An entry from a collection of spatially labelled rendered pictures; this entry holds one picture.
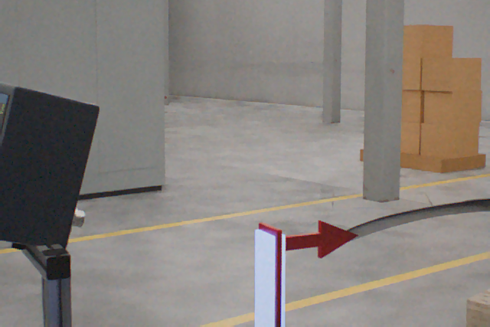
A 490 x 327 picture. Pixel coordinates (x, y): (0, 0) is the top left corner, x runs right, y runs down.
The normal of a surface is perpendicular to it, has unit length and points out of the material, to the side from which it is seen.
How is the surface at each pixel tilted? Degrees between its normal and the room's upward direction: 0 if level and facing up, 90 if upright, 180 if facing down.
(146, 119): 90
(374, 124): 90
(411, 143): 90
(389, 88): 90
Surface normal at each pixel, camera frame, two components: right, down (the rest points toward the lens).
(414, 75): -0.77, 0.07
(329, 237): 0.45, 0.11
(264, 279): -0.89, 0.05
